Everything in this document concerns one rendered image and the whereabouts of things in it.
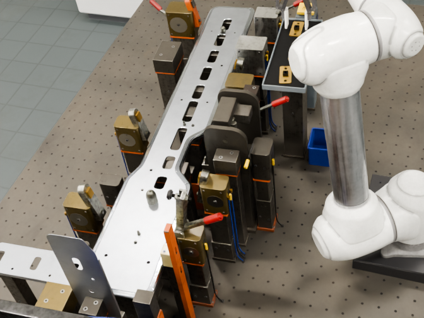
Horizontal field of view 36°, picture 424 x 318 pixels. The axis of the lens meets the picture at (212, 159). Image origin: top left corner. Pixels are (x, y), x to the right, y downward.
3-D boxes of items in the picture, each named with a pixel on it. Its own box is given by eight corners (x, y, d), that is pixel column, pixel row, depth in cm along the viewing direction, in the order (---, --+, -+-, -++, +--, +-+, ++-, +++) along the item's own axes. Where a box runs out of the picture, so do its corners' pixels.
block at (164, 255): (182, 311, 204) (163, 243, 178) (193, 313, 203) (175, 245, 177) (179, 321, 202) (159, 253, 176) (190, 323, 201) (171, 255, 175)
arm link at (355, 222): (398, 253, 193) (332, 281, 190) (370, 221, 206) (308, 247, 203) (386, 21, 147) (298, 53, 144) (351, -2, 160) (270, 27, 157)
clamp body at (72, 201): (89, 254, 224) (61, 188, 199) (120, 260, 221) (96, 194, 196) (82, 270, 220) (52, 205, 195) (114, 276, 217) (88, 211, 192)
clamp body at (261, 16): (262, 78, 278) (257, 5, 252) (289, 81, 275) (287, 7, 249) (259, 89, 274) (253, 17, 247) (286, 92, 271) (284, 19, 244)
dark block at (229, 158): (229, 232, 223) (216, 147, 193) (249, 235, 222) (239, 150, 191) (226, 244, 220) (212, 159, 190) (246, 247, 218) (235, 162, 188)
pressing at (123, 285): (206, 6, 269) (206, 3, 268) (259, 9, 263) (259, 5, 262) (75, 288, 180) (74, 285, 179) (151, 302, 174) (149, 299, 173)
